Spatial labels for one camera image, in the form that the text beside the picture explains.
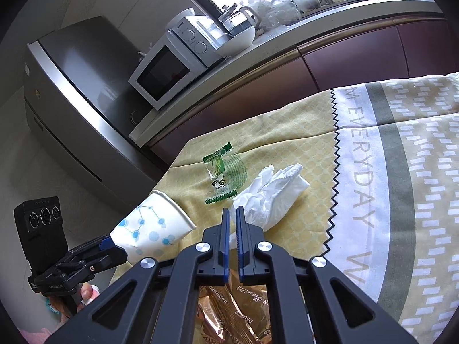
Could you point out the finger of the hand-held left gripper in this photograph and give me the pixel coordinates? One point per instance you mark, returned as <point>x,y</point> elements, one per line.
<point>104,259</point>
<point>95,245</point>

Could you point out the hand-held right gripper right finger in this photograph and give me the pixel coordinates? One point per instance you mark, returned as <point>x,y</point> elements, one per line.
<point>239,240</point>

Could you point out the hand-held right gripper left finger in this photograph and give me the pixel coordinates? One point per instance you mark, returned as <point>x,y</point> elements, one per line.
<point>226,238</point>

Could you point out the white tissue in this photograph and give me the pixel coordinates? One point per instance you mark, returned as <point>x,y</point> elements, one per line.
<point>276,193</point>

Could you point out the white blue-dotted paper cup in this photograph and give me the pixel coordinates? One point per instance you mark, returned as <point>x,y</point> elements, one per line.
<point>154,222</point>

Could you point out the gold foil snack wrapper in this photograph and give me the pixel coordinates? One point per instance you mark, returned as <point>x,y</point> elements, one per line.
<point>233,315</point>

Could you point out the person's left hand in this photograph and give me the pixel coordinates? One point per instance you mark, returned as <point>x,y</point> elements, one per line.
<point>88,294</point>

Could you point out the green candy wrapper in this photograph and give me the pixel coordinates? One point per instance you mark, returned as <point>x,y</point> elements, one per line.
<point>229,172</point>

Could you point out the person's pink clothing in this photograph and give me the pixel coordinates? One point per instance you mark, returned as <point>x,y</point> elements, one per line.
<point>32,335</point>

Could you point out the yellow quilted tablecloth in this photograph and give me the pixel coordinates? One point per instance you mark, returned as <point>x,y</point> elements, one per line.
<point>287,132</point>

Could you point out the white green printed cloth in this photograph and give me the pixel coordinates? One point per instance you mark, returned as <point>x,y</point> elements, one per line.
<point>394,186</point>

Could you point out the grey refrigerator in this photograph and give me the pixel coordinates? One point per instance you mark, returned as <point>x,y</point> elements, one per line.
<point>82,79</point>

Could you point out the white microwave oven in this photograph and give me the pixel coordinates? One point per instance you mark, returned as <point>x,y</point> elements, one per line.
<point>161,73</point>

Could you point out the white ceramic bowl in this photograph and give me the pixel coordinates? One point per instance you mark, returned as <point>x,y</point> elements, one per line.
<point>238,43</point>

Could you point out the maroon kitchen counter cabinet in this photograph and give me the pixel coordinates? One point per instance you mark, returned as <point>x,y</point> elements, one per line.
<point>340,50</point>

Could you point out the white electric kettle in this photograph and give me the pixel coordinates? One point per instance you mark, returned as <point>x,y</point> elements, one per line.
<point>245,19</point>

